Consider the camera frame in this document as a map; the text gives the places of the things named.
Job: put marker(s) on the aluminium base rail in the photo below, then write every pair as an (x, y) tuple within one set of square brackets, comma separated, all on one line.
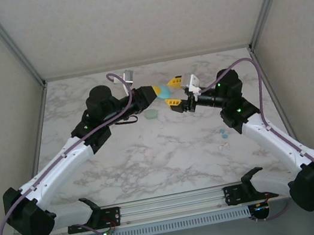
[(172, 206)]

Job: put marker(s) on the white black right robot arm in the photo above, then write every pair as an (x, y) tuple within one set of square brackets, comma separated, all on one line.
[(273, 139)]

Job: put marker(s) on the aluminium frame rail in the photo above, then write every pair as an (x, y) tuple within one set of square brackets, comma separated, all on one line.
[(38, 129), (147, 63)]

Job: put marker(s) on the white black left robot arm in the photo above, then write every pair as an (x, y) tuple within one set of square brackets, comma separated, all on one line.
[(59, 168)]

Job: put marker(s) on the white earbud charging case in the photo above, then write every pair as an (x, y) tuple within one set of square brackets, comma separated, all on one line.
[(151, 114)]

